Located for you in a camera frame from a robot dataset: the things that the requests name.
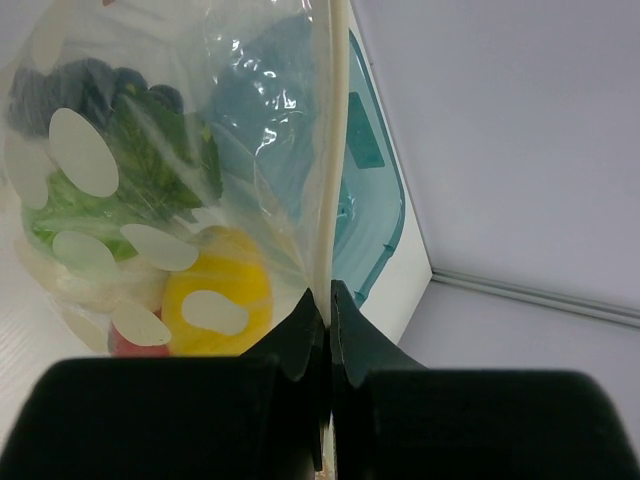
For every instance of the teal plastic bin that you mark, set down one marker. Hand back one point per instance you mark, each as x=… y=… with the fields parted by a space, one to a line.
x=370 y=200

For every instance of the clear dotted zip bag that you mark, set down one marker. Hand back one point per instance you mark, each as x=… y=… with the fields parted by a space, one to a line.
x=186 y=45

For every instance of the yellow fake food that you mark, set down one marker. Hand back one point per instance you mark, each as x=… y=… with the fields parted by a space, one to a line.
x=222 y=305

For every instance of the red fake food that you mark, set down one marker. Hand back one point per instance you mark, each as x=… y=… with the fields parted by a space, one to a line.
x=119 y=346

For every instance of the dark blue fake food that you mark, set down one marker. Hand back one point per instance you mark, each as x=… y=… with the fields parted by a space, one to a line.
x=89 y=87

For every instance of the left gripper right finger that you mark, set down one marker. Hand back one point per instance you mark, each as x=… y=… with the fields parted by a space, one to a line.
x=397 y=419

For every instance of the green fake lettuce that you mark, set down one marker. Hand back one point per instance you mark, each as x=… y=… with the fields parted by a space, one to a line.
x=168 y=165

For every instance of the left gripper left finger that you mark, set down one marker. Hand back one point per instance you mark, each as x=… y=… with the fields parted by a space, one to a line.
x=259 y=415

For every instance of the white fake food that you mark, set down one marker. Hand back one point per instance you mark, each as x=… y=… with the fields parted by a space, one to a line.
x=136 y=280

